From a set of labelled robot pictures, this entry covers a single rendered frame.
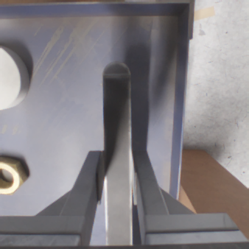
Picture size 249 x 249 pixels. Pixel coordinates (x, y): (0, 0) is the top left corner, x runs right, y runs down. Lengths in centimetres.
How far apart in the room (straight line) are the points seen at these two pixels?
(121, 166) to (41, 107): 13
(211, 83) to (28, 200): 112
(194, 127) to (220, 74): 36
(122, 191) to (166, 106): 11
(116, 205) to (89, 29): 18
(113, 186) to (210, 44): 112
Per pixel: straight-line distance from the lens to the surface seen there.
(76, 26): 22
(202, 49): 120
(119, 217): 19
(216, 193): 85
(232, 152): 141
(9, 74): 22
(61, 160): 25
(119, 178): 16
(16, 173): 26
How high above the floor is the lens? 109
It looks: 76 degrees down
